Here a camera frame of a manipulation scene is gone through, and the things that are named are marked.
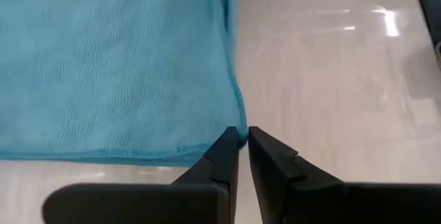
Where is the blue microfibre towel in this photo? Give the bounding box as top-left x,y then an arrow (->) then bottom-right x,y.
0,0 -> 249,168

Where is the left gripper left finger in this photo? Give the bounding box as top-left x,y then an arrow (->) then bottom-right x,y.
41,126 -> 240,224

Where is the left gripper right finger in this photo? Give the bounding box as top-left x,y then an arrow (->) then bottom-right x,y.
248,126 -> 441,224

